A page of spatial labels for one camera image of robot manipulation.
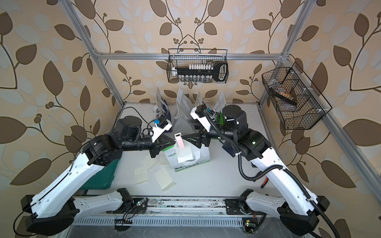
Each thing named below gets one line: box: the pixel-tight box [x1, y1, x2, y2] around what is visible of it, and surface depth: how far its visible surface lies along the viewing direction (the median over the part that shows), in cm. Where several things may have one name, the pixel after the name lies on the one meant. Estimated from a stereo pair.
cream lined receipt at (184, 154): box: [174, 143, 193, 164], surface depth 67 cm
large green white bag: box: [162, 140, 211, 173], surface depth 68 cm
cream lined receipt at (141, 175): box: [133, 166, 149, 185], surface depth 87 cm
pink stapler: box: [174, 132, 185, 149], surface depth 59 cm
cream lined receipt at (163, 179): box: [154, 167, 177, 192], surface depth 86 cm
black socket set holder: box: [175, 61, 229, 83], surface depth 86 cm
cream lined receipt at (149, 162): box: [140, 157, 160, 170], surface depth 91 cm
